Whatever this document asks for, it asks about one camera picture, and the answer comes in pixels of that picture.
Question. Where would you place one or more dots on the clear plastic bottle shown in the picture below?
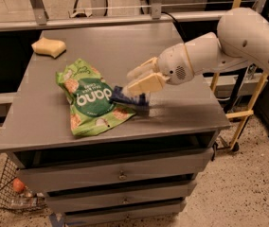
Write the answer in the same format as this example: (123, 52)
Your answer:
(26, 201)

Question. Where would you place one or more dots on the grey metal rail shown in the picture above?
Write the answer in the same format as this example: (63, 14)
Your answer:
(50, 14)

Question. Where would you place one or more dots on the grey drawer cabinet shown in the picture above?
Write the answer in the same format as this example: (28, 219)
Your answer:
(98, 162)

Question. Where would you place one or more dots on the black wire basket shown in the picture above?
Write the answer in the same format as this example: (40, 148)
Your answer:
(7, 192)

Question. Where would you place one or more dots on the yellow sponge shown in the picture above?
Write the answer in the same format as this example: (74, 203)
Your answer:
(52, 48)

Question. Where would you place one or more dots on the blue rxbar blueberry bar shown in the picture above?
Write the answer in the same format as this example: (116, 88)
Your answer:
(119, 96)

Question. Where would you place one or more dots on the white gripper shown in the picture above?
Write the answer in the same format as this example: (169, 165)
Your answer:
(173, 64)

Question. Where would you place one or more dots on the green dang rice chip bag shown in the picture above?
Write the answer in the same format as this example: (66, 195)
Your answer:
(88, 94)

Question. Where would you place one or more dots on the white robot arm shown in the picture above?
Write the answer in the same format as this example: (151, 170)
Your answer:
(241, 39)

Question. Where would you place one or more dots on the yellow wooden frame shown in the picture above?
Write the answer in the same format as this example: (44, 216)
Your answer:
(245, 111)

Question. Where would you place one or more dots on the red apple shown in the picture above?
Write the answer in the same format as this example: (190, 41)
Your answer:
(18, 186)

